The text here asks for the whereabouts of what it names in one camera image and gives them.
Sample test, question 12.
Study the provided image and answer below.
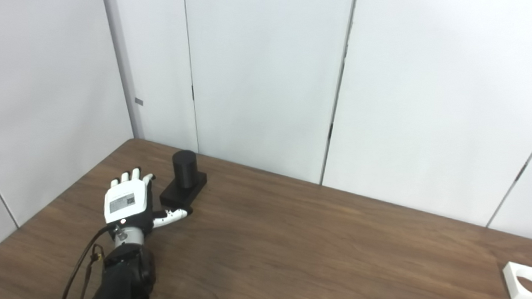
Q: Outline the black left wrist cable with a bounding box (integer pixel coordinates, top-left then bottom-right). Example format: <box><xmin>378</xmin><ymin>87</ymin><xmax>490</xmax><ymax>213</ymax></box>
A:
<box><xmin>60</xmin><ymin>222</ymin><xmax>116</xmax><ymax>299</ymax></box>

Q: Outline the black cylindrical peg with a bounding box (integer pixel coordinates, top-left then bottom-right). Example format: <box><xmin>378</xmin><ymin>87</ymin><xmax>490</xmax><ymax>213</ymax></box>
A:
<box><xmin>159</xmin><ymin>149</ymin><xmax>209</xmax><ymax>210</ymax></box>

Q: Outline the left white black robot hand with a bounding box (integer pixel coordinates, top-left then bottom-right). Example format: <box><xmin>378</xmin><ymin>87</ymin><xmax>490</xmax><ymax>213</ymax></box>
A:
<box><xmin>102</xmin><ymin>166</ymin><xmax>196</xmax><ymax>234</ymax></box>

